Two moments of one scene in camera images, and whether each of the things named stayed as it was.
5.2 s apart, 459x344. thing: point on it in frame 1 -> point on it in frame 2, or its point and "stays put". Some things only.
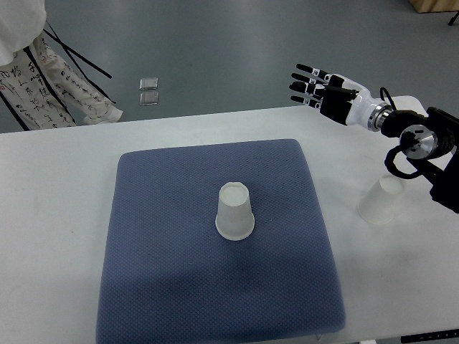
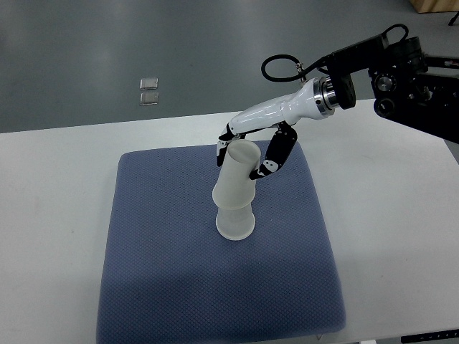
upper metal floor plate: (148, 84) stays put
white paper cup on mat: (234, 220) stays put
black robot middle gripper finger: (307, 79) -> (229, 135)
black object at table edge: (429, 337) stays put
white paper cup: (376, 206) -> (234, 188)
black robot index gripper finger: (315, 72) -> (221, 147)
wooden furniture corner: (422, 6) stays put
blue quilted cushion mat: (217, 242) stays put
